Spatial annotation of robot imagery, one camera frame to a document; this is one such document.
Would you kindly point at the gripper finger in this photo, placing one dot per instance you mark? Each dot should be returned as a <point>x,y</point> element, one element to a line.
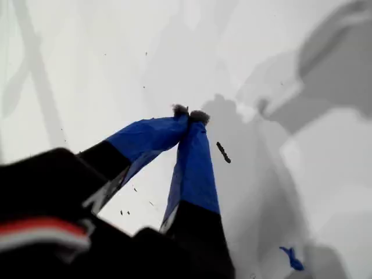
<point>145,136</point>
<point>194,174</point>

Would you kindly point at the small dark stick scrap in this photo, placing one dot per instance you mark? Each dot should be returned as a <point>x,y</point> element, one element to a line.
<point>223,152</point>

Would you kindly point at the blue tape scrap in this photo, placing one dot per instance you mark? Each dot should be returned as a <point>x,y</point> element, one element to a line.
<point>295,261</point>

